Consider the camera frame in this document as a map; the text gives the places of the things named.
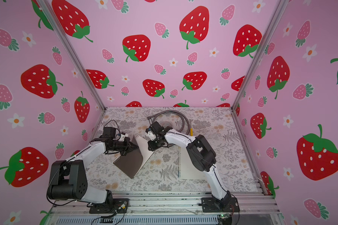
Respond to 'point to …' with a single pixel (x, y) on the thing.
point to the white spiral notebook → (187, 170)
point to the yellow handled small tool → (191, 131)
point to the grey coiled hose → (151, 118)
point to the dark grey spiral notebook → (133, 162)
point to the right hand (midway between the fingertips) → (153, 145)
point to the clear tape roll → (167, 123)
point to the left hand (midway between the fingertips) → (139, 146)
